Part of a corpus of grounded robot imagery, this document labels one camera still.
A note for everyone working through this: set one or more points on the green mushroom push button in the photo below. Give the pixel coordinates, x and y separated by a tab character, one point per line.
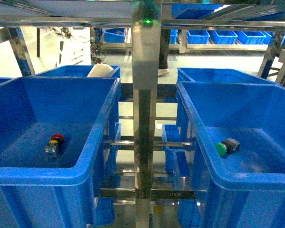
227	146

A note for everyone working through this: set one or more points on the red mushroom push button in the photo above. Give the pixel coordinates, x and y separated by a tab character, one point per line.
52	149

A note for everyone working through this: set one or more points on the rear right blue bin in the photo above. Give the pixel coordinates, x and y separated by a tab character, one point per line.
217	75

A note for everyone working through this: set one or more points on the blue bin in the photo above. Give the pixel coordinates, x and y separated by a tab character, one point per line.
78	71
217	75
245	189
61	193

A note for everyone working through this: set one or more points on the white object in bin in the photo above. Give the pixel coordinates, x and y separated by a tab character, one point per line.
100	70

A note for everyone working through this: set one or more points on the rear left blue bin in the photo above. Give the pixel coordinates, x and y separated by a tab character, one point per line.
78	71

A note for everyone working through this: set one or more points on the front left blue bin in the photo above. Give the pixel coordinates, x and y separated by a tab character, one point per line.
61	193

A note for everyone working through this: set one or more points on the front right blue bin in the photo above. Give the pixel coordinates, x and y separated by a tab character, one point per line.
245	189

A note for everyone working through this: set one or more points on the steel vertical rack post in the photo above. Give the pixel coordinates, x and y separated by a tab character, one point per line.
146	31

